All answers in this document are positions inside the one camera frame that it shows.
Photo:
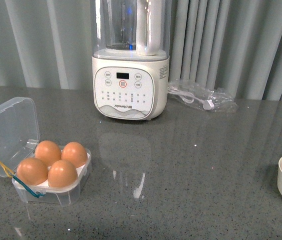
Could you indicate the brown egg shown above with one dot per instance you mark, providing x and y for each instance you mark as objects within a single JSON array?
[
  {"x": 75, "y": 153},
  {"x": 62, "y": 174},
  {"x": 32, "y": 171},
  {"x": 48, "y": 152}
]

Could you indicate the clear plastic egg box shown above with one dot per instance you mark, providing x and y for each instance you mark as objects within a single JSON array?
[{"x": 19, "y": 137}]

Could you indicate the brown egg in box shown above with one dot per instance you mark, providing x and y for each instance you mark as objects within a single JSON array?
[
  {"x": 75, "y": 153},
  {"x": 48, "y": 152},
  {"x": 32, "y": 171}
]

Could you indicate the clear plastic bag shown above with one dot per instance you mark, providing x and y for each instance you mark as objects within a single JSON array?
[{"x": 198, "y": 97}]

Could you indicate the white Joyoung blender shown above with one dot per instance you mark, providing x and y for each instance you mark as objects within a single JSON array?
[{"x": 130, "y": 61}]

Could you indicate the blue rubber band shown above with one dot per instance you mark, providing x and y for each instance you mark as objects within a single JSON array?
[{"x": 29, "y": 190}]

